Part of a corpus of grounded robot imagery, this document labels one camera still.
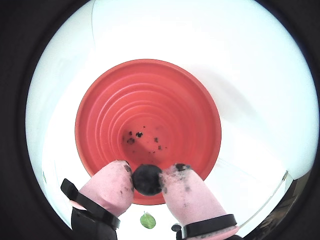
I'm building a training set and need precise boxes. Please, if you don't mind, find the pink sleeved gripper finger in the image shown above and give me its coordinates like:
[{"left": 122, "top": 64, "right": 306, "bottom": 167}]
[
  {"left": 159, "top": 162, "right": 249, "bottom": 240},
  {"left": 60, "top": 160, "right": 133, "bottom": 240}
]

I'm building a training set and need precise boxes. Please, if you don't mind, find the red collapsible silicone cup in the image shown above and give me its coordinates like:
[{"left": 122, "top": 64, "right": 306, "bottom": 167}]
[{"left": 74, "top": 58, "right": 223, "bottom": 206}]

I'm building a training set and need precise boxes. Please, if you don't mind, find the small green leaf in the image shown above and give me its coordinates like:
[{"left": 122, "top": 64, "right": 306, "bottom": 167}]
[{"left": 139, "top": 211, "right": 157, "bottom": 230}]

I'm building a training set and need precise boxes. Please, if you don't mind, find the thin curved wooden rod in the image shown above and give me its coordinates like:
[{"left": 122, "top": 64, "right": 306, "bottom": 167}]
[{"left": 237, "top": 178, "right": 287, "bottom": 228}]

